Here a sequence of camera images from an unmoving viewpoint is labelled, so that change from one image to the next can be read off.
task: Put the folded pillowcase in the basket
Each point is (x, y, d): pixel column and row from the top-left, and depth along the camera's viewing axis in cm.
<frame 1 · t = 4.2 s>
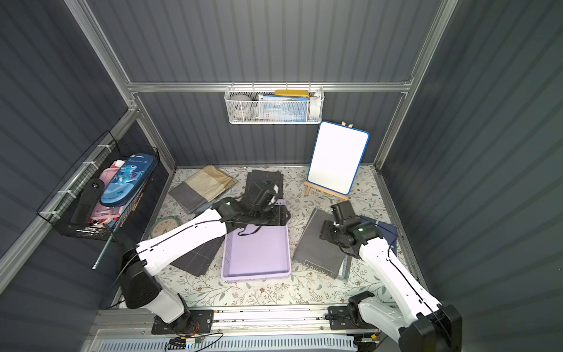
left hand: (288, 219, 75), fingers open
right hand: (331, 231, 80), fingers open
purple plastic basket: (262, 253, 90), on the table
plain grey folded pillowcase: (314, 252, 91), on the table
dark grey checked pillowcase back: (256, 176, 119), on the table
beige grey folded pillowcase: (203, 185, 113), point 2 cm above the table
blue framed whiteboard: (337, 158, 92), point 25 cm above the table

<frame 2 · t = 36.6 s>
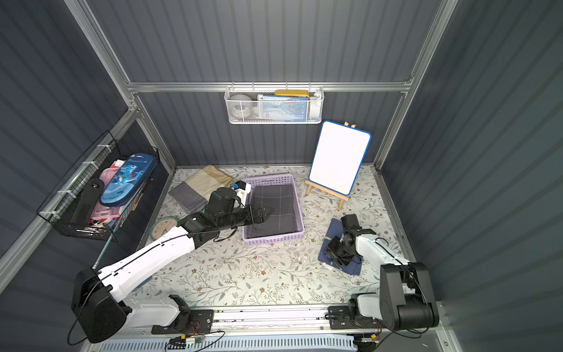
left hand: (267, 213, 74), fingers open
right hand: (329, 253, 87), fingers open
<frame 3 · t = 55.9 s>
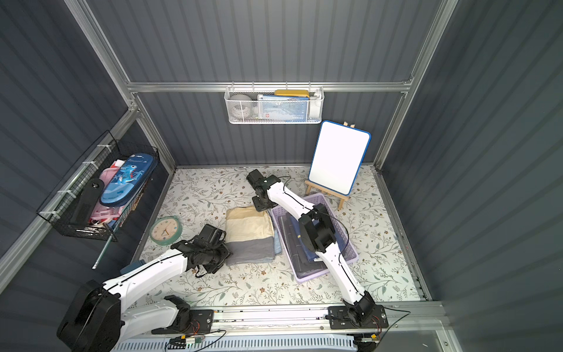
left hand: (230, 256, 85), fingers open
right hand: (267, 202, 100), fingers closed
beige grey folded pillowcase: (249, 235, 95), on the table
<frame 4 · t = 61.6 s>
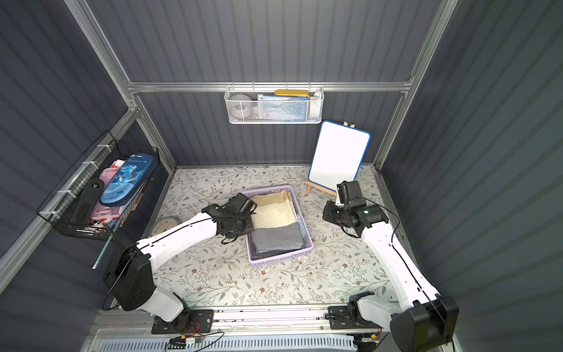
left hand: (250, 228, 85), fingers closed
right hand: (330, 210, 78), fingers open
beige grey folded pillowcase: (277, 226, 91), point 8 cm above the table
